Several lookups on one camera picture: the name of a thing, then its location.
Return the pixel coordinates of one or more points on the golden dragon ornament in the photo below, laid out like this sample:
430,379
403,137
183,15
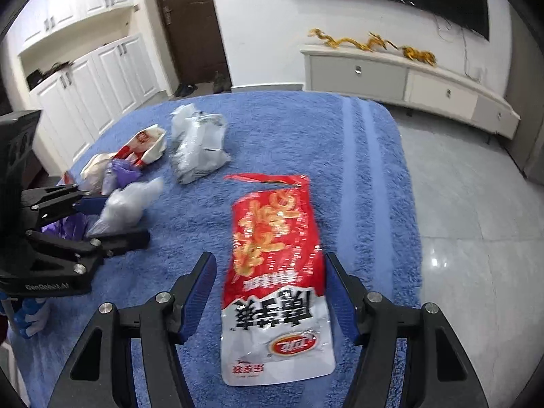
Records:
375,43

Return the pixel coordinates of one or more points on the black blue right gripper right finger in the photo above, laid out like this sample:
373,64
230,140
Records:
438,372

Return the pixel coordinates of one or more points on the red white snack bag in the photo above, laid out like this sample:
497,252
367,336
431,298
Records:
274,317

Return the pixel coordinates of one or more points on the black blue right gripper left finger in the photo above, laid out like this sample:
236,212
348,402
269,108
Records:
99,370

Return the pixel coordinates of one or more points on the dark brown entrance door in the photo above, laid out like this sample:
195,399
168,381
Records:
196,45

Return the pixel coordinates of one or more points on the white lower cabinets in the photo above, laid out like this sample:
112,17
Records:
81,101

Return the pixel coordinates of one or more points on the purple plastic bag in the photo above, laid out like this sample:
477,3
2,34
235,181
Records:
104,178

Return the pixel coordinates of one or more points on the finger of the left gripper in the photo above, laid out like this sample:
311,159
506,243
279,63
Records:
104,245
57,202

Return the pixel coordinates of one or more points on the black shoes by door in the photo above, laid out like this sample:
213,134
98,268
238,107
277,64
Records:
199,87

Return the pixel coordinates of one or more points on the white upper wall cabinets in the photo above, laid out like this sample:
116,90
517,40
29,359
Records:
42,18

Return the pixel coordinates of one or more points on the clear plastic bag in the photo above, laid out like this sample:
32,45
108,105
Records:
125,207

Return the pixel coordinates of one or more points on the white grey TV cabinet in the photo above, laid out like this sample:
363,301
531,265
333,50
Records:
395,80

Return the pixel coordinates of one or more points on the red white paper bag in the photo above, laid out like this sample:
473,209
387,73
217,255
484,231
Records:
145,147

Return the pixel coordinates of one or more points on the white plastic bag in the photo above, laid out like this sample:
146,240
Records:
196,146

